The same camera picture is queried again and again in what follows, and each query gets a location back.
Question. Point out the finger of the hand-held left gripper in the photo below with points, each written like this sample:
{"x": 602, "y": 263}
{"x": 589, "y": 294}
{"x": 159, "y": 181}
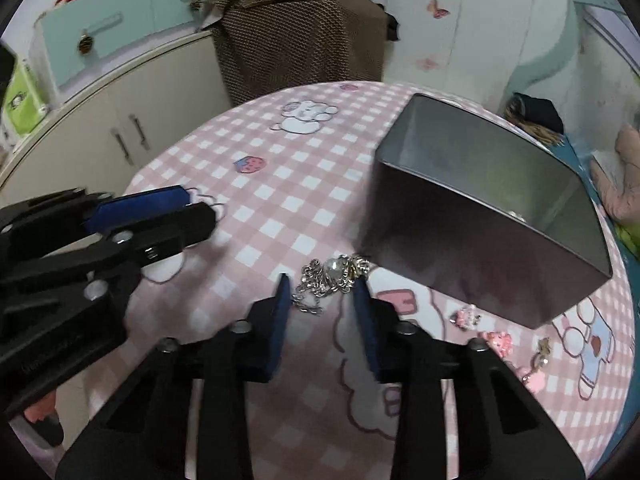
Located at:
{"x": 140, "y": 206}
{"x": 172, "y": 232}

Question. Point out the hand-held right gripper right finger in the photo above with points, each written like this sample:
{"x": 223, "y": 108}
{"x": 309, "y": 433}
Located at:
{"x": 364, "y": 325}

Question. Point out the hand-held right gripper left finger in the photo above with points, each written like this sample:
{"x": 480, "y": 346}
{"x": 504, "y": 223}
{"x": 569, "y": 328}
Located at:
{"x": 280, "y": 317}

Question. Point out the rectangular metal tin box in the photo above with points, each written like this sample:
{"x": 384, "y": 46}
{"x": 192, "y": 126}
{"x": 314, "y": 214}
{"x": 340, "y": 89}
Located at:
{"x": 450, "y": 170}

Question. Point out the pink and black slipper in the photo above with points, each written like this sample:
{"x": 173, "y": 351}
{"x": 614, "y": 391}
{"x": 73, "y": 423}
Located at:
{"x": 40, "y": 420}

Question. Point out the small pink charm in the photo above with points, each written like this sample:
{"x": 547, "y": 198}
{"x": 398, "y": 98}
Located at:
{"x": 465, "y": 318}

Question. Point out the cream cabinet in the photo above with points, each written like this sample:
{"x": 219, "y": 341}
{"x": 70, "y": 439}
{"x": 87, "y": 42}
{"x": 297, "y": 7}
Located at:
{"x": 150, "y": 90}

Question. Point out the pink checked tablecloth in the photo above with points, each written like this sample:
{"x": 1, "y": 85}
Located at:
{"x": 280, "y": 170}

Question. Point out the pink bow hair clip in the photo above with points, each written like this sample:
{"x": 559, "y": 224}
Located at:
{"x": 495, "y": 342}

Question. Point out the green printed box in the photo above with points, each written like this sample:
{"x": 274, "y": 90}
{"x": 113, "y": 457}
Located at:
{"x": 20, "y": 100}

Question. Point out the small star charm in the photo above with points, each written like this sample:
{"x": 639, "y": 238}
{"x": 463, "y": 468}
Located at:
{"x": 544, "y": 349}

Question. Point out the mint green drawer unit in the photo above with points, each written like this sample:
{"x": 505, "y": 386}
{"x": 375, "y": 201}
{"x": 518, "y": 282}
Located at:
{"x": 140, "y": 15}

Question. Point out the brown jacket on chair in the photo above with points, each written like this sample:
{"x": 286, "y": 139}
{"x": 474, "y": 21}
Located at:
{"x": 300, "y": 40}

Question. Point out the dark cloth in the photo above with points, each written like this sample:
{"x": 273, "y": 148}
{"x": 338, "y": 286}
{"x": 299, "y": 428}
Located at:
{"x": 537, "y": 112}

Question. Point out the pink plush toy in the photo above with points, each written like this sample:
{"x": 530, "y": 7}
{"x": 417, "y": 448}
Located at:
{"x": 620, "y": 180}

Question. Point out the pink butterfly wall sticker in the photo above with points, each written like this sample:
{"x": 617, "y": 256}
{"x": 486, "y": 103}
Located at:
{"x": 437, "y": 8}
{"x": 427, "y": 64}

